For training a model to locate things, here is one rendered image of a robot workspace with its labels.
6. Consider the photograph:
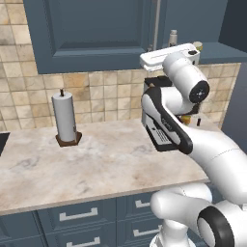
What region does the white paper towel roll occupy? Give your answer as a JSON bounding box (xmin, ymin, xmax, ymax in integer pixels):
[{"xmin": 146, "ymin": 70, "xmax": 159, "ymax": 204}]
[{"xmin": 51, "ymin": 88, "xmax": 78, "ymax": 143}]

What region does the blue base cabinet door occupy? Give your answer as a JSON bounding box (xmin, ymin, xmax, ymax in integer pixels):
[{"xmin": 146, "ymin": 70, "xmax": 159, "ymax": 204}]
[{"xmin": 0, "ymin": 210, "xmax": 46, "ymax": 247}]

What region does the grey cabinet door handle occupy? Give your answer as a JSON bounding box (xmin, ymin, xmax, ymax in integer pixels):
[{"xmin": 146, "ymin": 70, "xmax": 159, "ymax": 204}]
[{"xmin": 152, "ymin": 0, "xmax": 162, "ymax": 51}]

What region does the open blue cabinet door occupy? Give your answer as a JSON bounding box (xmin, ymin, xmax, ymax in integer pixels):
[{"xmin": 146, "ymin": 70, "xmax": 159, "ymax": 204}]
[{"xmin": 219, "ymin": 0, "xmax": 247, "ymax": 54}]

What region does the brown paper towel holder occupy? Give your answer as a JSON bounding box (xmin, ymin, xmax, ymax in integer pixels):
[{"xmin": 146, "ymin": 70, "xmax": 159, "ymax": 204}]
[{"xmin": 55, "ymin": 130, "xmax": 83, "ymax": 149}]

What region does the blue drawer front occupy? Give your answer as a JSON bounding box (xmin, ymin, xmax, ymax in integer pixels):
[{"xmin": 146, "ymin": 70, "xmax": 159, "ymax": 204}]
[
  {"xmin": 123, "ymin": 217, "xmax": 166, "ymax": 247},
  {"xmin": 43, "ymin": 221, "xmax": 118, "ymax": 247},
  {"xmin": 123, "ymin": 191, "xmax": 162, "ymax": 220},
  {"xmin": 37, "ymin": 198, "xmax": 118, "ymax": 233}
]

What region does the black hob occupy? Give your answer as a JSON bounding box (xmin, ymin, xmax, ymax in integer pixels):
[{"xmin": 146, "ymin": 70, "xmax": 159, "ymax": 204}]
[{"xmin": 0, "ymin": 131, "xmax": 11, "ymax": 157}]

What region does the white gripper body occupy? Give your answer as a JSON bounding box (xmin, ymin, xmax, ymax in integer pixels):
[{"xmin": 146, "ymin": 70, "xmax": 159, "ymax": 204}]
[{"xmin": 139, "ymin": 42, "xmax": 198, "ymax": 72}]

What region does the grey bottle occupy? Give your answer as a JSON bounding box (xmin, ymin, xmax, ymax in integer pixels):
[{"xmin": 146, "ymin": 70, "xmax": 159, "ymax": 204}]
[{"xmin": 168, "ymin": 29, "xmax": 178, "ymax": 48}]

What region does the white drawer handle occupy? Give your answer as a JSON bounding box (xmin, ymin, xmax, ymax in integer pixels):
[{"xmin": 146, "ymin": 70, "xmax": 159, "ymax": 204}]
[
  {"xmin": 59, "ymin": 206, "xmax": 98, "ymax": 223},
  {"xmin": 134, "ymin": 199, "xmax": 151, "ymax": 209},
  {"xmin": 132, "ymin": 224, "xmax": 162, "ymax": 238},
  {"xmin": 66, "ymin": 236, "xmax": 101, "ymax": 247}
]

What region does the blue wall cabinet door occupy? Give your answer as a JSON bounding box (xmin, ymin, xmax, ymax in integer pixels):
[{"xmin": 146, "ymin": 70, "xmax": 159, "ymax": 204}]
[{"xmin": 22, "ymin": 0, "xmax": 156, "ymax": 75}]

